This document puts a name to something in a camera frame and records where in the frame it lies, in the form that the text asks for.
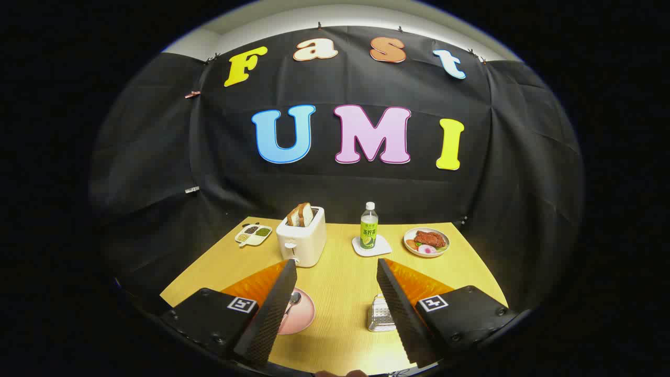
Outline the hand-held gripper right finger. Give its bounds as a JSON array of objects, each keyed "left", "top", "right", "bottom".
[{"left": 376, "top": 258, "right": 519, "bottom": 369}]

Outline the metal wire basket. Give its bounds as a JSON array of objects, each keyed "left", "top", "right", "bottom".
[{"left": 367, "top": 293, "right": 397, "bottom": 332}]

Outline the pink round plate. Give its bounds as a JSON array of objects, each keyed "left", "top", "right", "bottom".
[{"left": 276, "top": 287, "right": 316, "bottom": 336}]

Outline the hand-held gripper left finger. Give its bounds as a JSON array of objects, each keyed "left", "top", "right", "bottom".
[{"left": 160, "top": 258, "right": 298, "bottom": 367}]

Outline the cream plate of food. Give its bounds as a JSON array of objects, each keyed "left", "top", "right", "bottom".
[{"left": 403, "top": 227, "right": 450, "bottom": 258}]

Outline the brown meat piece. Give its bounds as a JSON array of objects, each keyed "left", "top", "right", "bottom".
[{"left": 414, "top": 230, "right": 446, "bottom": 248}]

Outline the white divided bean dish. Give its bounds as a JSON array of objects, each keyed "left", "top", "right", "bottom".
[{"left": 234, "top": 224, "right": 273, "bottom": 248}]

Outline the white toaster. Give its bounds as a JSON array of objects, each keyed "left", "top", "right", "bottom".
[{"left": 276, "top": 206, "right": 327, "bottom": 268}]

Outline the white square coaster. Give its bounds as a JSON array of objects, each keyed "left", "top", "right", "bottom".
[{"left": 352, "top": 235, "right": 392, "bottom": 257}]

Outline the green label drink bottle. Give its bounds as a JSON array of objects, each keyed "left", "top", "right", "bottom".
[{"left": 360, "top": 202, "right": 379, "bottom": 250}]

